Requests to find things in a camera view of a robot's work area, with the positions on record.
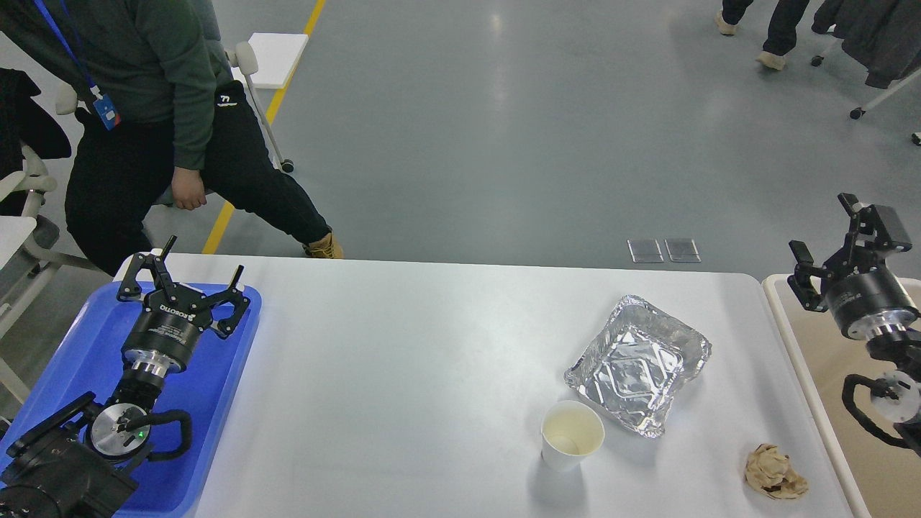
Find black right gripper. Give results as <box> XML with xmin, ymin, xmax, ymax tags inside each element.
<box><xmin>787</xmin><ymin>193</ymin><xmax>919</xmax><ymax>340</ymax></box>

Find crumpled brown paper ball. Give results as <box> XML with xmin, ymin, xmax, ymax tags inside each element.
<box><xmin>744</xmin><ymin>443</ymin><xmax>809</xmax><ymax>499</ymax></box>

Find aluminium foil tray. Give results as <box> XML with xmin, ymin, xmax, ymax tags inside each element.
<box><xmin>563</xmin><ymin>294</ymin><xmax>712</xmax><ymax>439</ymax></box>

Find seated person green sweater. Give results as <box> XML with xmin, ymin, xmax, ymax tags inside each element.
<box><xmin>2</xmin><ymin>1</ymin><xmax>343</xmax><ymax>276</ymax></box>

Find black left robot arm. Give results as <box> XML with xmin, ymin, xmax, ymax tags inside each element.
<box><xmin>2</xmin><ymin>240</ymin><xmax>250</xmax><ymax>517</ymax></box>

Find white chair at left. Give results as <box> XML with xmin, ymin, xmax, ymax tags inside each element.
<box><xmin>0</xmin><ymin>68</ymin><xmax>109</xmax><ymax>404</ymax></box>

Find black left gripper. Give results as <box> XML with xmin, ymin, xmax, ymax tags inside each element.
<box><xmin>117</xmin><ymin>235</ymin><xmax>252</xmax><ymax>375</ymax></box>

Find coat rack with jackets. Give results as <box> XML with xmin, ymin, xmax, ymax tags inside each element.
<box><xmin>810</xmin><ymin>1</ymin><xmax>920</xmax><ymax>120</ymax></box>

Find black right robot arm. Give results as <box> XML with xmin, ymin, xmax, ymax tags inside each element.
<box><xmin>787</xmin><ymin>193</ymin><xmax>920</xmax><ymax>453</ymax></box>

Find left floor socket plate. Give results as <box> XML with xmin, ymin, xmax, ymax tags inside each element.
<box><xmin>626</xmin><ymin>239</ymin><xmax>664</xmax><ymax>263</ymax></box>

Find walking person dark trousers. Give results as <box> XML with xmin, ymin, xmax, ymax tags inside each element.
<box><xmin>714</xmin><ymin>0</ymin><xmax>812</xmax><ymax>71</ymax></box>

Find floor socket plate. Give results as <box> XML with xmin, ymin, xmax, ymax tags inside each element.
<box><xmin>664</xmin><ymin>238</ymin><xmax>702</xmax><ymax>263</ymax></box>
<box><xmin>626</xmin><ymin>239</ymin><xmax>664</xmax><ymax>263</ymax></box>

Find white paper cup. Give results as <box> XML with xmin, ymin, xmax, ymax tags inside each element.
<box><xmin>540</xmin><ymin>400</ymin><xmax>606</xmax><ymax>472</ymax></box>

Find blue plastic tray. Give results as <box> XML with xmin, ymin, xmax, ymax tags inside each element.
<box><xmin>2</xmin><ymin>283</ymin><xmax>262</xmax><ymax>517</ymax></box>

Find right floor socket plate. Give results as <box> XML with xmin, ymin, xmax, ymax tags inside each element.
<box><xmin>664</xmin><ymin>238</ymin><xmax>702</xmax><ymax>263</ymax></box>

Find beige plastic bin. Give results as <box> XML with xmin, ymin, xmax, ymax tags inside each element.
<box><xmin>762</xmin><ymin>273</ymin><xmax>921</xmax><ymax>518</ymax></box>

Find white board on floor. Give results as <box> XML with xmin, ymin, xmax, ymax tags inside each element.
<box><xmin>226</xmin><ymin>32</ymin><xmax>309</xmax><ymax>89</ymax></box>

